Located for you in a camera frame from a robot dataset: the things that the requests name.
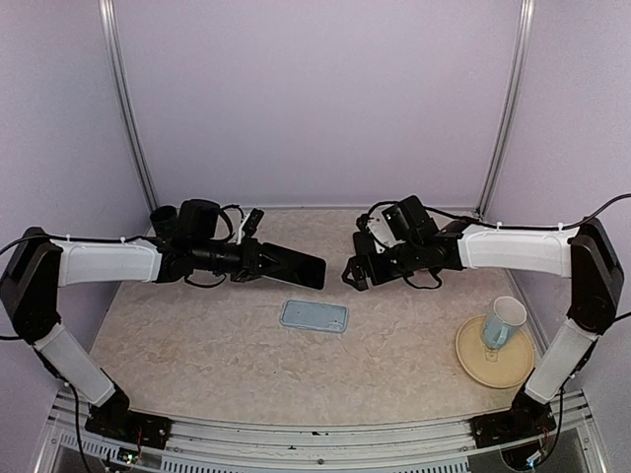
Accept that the left aluminium frame post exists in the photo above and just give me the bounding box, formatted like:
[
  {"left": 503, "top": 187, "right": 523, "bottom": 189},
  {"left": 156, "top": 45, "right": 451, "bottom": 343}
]
[{"left": 98, "top": 0, "right": 159, "bottom": 211}]

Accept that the light blue mug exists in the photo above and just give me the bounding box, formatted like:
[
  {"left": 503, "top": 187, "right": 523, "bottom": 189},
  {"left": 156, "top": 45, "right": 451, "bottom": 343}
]
[{"left": 482, "top": 296, "right": 527, "bottom": 350}]

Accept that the black cylindrical cup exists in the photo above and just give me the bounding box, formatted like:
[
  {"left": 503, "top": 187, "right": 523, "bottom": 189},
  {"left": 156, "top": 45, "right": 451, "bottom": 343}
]
[{"left": 150, "top": 205, "right": 178, "bottom": 239}]

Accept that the beige plate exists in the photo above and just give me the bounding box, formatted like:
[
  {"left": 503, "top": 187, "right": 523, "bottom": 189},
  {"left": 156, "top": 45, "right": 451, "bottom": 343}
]
[{"left": 455, "top": 315, "right": 535, "bottom": 389}]

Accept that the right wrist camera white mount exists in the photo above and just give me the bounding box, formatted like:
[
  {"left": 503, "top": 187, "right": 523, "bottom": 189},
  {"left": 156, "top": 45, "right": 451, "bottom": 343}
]
[{"left": 356, "top": 214, "right": 397, "bottom": 253}]

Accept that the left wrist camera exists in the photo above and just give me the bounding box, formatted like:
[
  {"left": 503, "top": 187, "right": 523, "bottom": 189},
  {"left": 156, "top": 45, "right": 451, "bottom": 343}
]
[{"left": 236, "top": 208, "right": 264, "bottom": 244}]

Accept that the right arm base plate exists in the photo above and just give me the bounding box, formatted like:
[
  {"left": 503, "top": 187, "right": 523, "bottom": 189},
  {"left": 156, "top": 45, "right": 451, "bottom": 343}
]
[{"left": 469, "top": 410, "right": 557, "bottom": 448}]

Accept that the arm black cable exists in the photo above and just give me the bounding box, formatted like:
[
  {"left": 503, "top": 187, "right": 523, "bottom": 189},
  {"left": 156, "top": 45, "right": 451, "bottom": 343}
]
[
  {"left": 0, "top": 236, "right": 100, "bottom": 473},
  {"left": 359, "top": 193, "right": 631, "bottom": 233}
]

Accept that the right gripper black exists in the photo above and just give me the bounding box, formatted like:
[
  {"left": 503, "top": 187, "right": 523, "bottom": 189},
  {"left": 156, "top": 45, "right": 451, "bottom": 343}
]
[{"left": 343, "top": 236, "right": 425, "bottom": 289}]

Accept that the light blue phone case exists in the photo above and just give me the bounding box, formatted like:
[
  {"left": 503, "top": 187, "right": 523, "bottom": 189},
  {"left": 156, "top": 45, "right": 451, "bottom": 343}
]
[{"left": 280, "top": 300, "right": 349, "bottom": 334}]

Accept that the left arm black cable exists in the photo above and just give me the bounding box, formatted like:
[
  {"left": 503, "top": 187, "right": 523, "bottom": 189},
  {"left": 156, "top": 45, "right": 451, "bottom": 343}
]
[{"left": 0, "top": 236, "right": 100, "bottom": 473}]

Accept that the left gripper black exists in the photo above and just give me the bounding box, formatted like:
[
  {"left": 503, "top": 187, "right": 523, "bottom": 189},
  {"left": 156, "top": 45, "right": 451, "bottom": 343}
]
[{"left": 192, "top": 236, "right": 287, "bottom": 282}]

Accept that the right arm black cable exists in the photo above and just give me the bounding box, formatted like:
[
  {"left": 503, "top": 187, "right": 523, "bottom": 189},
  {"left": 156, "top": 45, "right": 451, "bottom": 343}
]
[{"left": 359, "top": 193, "right": 631, "bottom": 233}]

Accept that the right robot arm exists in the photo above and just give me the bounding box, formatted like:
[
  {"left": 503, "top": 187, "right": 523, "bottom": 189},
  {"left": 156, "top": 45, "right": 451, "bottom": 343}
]
[{"left": 341, "top": 195, "right": 624, "bottom": 443}]

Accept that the aluminium frame post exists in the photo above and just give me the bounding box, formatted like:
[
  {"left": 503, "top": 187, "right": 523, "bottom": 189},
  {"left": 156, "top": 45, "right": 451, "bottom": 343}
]
[
  {"left": 98, "top": 0, "right": 159, "bottom": 211},
  {"left": 476, "top": 0, "right": 536, "bottom": 217}
]

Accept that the dark phone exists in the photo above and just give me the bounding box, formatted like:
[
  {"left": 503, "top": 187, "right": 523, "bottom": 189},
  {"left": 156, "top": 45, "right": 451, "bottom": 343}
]
[{"left": 265, "top": 248, "right": 326, "bottom": 290}]

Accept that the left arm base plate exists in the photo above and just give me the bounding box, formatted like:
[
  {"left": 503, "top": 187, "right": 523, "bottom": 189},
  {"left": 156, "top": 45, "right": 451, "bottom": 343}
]
[{"left": 85, "top": 411, "right": 173, "bottom": 449}]

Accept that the front aluminium rail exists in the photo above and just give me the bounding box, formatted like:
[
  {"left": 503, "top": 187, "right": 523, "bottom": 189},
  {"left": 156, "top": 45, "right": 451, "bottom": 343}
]
[{"left": 30, "top": 384, "right": 611, "bottom": 472}]

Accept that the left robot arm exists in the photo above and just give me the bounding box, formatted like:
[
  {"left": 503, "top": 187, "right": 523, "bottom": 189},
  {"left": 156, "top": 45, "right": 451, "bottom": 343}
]
[{"left": 1, "top": 199, "right": 324, "bottom": 439}]

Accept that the right aluminium frame post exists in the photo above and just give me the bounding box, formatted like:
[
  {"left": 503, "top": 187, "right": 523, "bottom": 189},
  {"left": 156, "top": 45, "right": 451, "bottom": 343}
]
[{"left": 476, "top": 0, "right": 536, "bottom": 217}]

